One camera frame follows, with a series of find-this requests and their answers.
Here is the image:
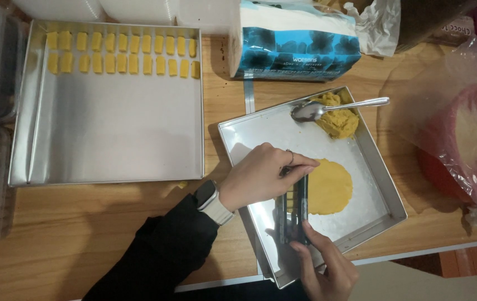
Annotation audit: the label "person's right hand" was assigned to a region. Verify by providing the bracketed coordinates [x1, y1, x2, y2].
[289, 220, 359, 301]

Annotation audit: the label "person's left hand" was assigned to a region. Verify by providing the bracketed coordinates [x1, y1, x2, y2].
[218, 142, 320, 213]

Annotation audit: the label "black metal dough cutter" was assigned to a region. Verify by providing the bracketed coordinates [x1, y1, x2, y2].
[275, 167, 310, 246]

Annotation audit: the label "square metal baking tray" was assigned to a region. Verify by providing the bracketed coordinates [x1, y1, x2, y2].
[218, 86, 408, 289]

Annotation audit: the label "flattened yellow dough sheet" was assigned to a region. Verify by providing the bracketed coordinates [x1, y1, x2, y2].
[307, 158, 353, 216]

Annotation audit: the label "metal spoon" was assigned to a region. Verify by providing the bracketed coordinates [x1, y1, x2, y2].
[290, 97, 391, 123]

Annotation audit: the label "lump of yellow dough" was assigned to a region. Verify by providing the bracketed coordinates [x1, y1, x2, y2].
[310, 92, 360, 140]

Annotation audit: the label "flat metal strip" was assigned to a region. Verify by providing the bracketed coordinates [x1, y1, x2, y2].
[243, 72, 256, 115]

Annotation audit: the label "blue white tissue pack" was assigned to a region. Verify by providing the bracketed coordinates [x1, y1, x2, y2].
[228, 0, 362, 82]

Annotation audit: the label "clear plastic bag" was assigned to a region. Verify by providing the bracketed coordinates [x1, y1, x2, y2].
[377, 29, 477, 244]

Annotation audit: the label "crumpled white plastic bag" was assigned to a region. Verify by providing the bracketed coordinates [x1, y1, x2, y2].
[344, 0, 401, 58]

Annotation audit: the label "red plastic bowl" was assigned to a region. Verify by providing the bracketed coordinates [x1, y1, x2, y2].
[416, 79, 477, 206]

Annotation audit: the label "large metal baking tray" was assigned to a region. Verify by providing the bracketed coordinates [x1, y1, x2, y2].
[8, 19, 205, 188]

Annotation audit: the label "dark brown jar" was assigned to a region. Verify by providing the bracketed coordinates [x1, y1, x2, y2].
[395, 0, 477, 54]

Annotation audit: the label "rows of yellow dough pieces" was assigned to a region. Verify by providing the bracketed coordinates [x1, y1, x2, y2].
[46, 30, 201, 79]

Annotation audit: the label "white strap smartwatch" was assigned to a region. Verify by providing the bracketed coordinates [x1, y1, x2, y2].
[193, 180, 236, 227]

